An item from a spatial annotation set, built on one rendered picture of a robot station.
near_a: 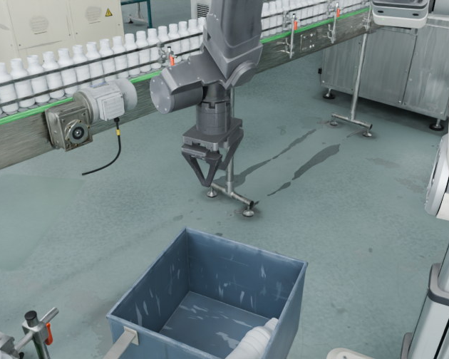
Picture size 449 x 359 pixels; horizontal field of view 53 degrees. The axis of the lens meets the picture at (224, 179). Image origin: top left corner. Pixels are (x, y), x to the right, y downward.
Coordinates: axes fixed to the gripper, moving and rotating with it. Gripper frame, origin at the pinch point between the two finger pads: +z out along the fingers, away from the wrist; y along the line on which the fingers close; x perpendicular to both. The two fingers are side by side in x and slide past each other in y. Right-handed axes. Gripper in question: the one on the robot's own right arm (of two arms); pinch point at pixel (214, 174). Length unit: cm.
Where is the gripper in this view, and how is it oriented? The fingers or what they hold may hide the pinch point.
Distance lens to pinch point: 80.1
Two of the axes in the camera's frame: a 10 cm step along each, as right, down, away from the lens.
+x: 9.0, 2.4, -3.7
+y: -4.4, 4.8, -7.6
